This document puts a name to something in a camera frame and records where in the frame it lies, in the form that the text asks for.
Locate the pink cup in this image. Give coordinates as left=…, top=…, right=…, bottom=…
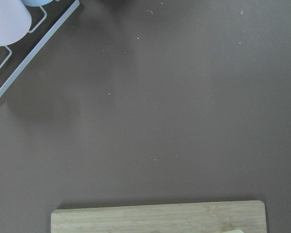
left=0, top=0, right=32, bottom=47

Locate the blue cup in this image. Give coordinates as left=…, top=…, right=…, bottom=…
left=21, top=0, right=52, bottom=7

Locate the wooden cutting board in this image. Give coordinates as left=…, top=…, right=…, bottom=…
left=50, top=200, right=267, bottom=233

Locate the white cup rack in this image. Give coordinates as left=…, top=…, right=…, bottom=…
left=0, top=0, right=80, bottom=98

